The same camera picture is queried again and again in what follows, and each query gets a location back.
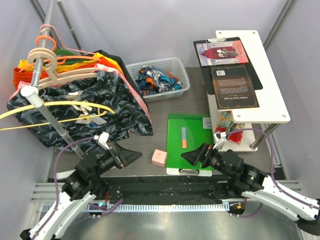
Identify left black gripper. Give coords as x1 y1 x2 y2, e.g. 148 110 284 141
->
89 140 142 180

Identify dark patterned shorts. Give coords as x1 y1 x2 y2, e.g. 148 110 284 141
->
7 71 154 150

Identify orange marker pen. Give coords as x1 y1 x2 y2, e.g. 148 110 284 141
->
181 127 187 149

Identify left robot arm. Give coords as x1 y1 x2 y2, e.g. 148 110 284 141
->
20 142 143 240

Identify red patterned book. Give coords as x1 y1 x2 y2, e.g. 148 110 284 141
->
215 122 245 145

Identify black garment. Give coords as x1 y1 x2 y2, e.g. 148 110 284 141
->
95 49 133 82

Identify aluminium rail frame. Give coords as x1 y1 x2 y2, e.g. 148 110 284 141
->
29 181 313 240

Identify white cable duct strip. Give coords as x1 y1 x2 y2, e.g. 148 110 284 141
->
42 202 231 213

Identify pink cube power adapter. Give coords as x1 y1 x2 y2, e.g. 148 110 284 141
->
151 149 168 167

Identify colourful comic book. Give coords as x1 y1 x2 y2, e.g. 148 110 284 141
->
217 111 233 128

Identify black clipboard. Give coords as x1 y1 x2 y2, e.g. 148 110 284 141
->
193 40 263 95

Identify black hardcover book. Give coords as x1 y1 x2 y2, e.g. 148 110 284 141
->
210 64 260 111

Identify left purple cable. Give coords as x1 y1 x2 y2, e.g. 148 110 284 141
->
29 136 126 238

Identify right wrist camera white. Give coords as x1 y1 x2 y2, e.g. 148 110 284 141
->
213 131 227 150

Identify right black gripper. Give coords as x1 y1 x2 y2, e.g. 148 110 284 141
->
180 142 235 179

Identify yellow clothes hanger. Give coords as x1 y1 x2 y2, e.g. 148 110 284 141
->
0 101 115 132

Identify green clipboard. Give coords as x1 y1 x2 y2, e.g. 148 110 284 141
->
165 113 214 177

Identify red illustrated book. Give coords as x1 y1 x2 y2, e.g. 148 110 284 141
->
195 39 249 67

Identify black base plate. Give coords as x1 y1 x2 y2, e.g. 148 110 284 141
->
104 174 243 206

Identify orange knitted shorts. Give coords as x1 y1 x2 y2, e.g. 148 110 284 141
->
12 67 124 89

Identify white side table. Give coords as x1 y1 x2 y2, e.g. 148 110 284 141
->
207 30 291 152

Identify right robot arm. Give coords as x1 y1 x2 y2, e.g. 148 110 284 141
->
181 143 320 236

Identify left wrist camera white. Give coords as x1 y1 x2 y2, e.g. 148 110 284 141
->
93 132 110 150

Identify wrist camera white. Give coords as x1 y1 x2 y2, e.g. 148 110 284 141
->
213 131 227 150
93 132 110 150

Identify beige wooden hanger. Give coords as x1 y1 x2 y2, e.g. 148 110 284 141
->
27 47 98 88

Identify orange clothes hanger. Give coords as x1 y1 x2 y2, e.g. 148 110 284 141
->
20 35 100 71

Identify white garment tags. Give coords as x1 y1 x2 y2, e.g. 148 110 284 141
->
67 91 106 126

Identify white rack base foot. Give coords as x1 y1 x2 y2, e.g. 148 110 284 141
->
55 170 75 180

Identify colourful patterned shorts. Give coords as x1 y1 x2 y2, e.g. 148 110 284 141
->
135 65 183 96

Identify yellow shorts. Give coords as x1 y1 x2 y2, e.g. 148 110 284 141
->
16 52 122 73

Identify pink clothes hanger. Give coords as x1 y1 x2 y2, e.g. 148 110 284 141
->
39 23 95 55

